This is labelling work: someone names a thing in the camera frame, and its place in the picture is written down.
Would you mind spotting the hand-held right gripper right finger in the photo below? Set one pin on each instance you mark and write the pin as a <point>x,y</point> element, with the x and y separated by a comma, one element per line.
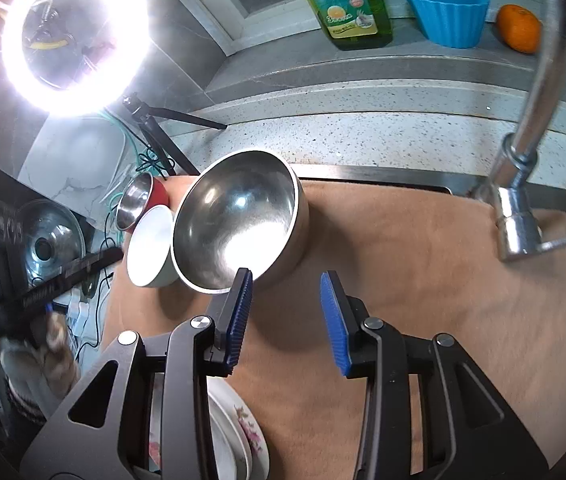
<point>335,320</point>

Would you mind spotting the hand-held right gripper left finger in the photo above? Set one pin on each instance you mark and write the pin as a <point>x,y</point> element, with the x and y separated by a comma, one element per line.
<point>240,310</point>

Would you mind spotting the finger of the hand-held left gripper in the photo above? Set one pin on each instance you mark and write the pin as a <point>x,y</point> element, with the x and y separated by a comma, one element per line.
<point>63,275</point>

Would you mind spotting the light blue ceramic bowl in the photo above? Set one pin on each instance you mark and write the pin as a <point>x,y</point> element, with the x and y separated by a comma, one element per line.
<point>148,245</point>

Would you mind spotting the large steel bowl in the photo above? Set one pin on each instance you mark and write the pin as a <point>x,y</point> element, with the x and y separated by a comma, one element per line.
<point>233,220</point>

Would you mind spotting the red steel bowl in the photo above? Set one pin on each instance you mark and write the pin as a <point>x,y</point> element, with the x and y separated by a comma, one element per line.
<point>135,200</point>

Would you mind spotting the small pink floral plate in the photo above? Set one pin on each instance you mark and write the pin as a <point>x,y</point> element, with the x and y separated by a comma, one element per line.
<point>233,440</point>

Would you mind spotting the large pink floral plate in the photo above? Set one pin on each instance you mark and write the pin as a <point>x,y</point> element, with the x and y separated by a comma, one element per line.
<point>258,452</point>

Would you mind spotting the person's left forearm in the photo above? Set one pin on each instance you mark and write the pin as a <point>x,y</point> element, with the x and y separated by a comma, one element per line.
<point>58,355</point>

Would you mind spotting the steel pot lid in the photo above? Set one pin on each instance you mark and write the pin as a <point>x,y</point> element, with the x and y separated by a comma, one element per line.
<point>43,250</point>

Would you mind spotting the white power strip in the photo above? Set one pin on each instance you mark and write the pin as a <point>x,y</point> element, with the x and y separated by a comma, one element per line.
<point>80,312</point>

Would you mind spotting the brown cloth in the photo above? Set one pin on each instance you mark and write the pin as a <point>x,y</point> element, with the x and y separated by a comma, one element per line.
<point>413,240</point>

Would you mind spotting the black tripod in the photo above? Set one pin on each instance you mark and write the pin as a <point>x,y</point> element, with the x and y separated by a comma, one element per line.
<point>150,127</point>

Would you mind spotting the chrome faucet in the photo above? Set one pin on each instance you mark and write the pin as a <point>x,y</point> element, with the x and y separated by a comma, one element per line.
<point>518,210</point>

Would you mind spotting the green dish soap bottle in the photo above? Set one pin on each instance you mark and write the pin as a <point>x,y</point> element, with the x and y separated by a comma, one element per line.
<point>353,10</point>

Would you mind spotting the blue ribbed cup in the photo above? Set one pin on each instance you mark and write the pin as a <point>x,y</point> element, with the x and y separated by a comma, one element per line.
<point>445,15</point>

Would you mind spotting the orange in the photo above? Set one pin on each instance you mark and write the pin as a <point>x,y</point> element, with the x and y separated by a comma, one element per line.
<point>518,27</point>

